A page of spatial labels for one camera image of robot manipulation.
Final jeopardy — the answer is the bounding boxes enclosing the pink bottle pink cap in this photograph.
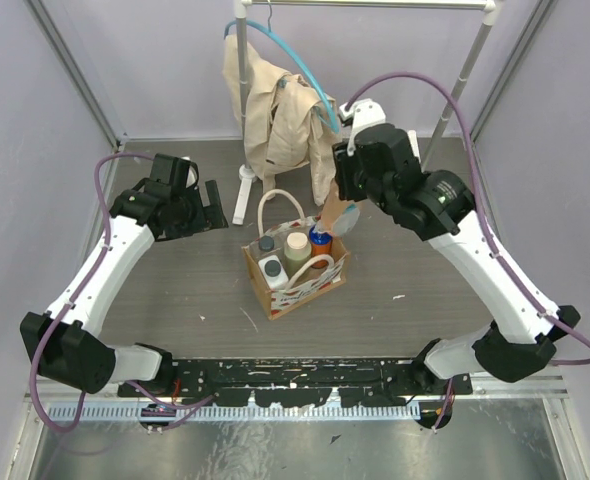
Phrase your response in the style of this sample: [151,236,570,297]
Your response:
[315,180,361,238]

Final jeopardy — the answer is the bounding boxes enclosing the orange bottle blue pump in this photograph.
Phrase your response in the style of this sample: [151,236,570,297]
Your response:
[309,226,333,258]

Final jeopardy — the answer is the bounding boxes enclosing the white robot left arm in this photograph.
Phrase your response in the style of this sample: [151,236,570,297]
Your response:
[20,154,228,396]

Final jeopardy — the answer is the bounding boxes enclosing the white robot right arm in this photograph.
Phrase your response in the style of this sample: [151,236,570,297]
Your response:
[332,123,565,394]

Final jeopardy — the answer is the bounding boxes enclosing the beige jacket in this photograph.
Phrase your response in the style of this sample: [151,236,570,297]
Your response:
[222,34,341,205]

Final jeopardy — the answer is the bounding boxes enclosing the clear bottle grey cap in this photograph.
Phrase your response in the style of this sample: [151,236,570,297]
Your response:
[249,235,275,262]

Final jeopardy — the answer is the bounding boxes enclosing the white bottle grey cap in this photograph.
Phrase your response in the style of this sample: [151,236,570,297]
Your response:
[258,254,289,290]

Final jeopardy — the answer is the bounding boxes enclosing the green bottle beige cap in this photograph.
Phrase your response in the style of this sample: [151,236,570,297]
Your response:
[284,232,312,278]

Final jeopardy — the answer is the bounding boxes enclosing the blue clothes hanger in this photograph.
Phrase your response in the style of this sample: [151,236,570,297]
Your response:
[224,19,341,133]

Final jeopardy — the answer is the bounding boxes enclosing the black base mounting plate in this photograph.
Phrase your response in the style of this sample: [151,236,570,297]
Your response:
[117,356,475,407]

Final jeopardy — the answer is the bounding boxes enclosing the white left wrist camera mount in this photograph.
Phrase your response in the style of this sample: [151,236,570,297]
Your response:
[183,156,199,188]

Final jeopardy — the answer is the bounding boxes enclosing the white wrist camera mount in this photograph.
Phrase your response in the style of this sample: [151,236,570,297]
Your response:
[339,98,386,156]
[183,156,199,188]

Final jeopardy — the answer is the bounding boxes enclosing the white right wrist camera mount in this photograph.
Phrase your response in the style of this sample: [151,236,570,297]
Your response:
[339,98,386,156]

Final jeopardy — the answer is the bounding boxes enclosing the white clothes rack frame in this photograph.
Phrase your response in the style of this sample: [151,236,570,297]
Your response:
[231,0,505,226]

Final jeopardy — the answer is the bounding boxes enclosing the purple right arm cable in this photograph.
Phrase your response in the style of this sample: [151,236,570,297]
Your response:
[342,72,590,432]

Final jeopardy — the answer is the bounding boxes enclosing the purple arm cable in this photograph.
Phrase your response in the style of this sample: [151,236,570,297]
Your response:
[28,152,216,432]
[342,72,590,432]

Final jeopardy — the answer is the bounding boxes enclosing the slotted grey cable duct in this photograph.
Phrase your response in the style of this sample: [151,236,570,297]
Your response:
[47,402,421,423]

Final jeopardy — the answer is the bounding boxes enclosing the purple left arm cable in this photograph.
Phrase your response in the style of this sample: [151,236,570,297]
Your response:
[28,152,216,432]

